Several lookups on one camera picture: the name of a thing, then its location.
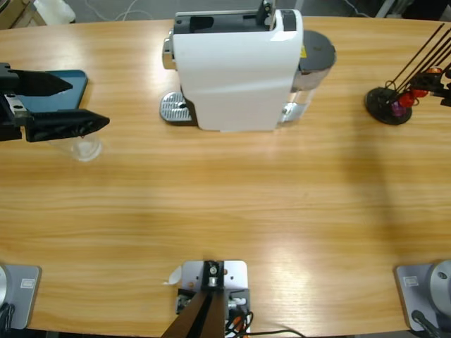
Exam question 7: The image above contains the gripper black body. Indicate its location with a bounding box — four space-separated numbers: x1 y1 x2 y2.
0 63 35 143

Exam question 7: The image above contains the clear water tank black lid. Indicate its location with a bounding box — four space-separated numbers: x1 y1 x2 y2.
280 30 338 124

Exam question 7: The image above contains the cardboard box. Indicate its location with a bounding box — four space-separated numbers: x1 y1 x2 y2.
0 0 47 31

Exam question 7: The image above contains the grey machine lever lid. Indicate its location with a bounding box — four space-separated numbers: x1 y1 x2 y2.
256 0 275 31

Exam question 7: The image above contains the silver drip tray grate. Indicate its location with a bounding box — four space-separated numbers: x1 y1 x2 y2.
160 91 197 124

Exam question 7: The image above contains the white floor cable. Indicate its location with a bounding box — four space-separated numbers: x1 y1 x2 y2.
84 0 161 23

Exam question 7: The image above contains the black cable bundle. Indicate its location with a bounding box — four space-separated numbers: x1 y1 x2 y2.
224 308 306 338

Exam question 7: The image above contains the teal plastic tray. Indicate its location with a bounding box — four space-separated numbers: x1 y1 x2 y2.
13 69 89 115

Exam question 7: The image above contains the clear drinking glass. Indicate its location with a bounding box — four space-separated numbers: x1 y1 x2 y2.
47 135 104 163

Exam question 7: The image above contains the white furniture frame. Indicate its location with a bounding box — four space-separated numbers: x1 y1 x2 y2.
375 0 404 18

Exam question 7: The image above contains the black capsule holder with rods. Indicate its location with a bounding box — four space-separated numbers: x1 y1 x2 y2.
364 23 451 126

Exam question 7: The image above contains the black base cable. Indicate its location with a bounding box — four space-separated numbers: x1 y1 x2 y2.
411 309 442 338
0 302 16 330

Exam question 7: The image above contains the white capsule coffee machine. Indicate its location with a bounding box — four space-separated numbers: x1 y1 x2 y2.
162 8 304 134

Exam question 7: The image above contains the white block with dark post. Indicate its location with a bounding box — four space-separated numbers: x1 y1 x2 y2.
163 259 252 338

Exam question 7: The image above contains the arm grey base plate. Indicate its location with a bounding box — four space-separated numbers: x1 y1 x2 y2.
393 259 451 332
0 263 42 331

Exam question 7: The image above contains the white paper tab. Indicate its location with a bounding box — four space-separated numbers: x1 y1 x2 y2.
161 265 183 286

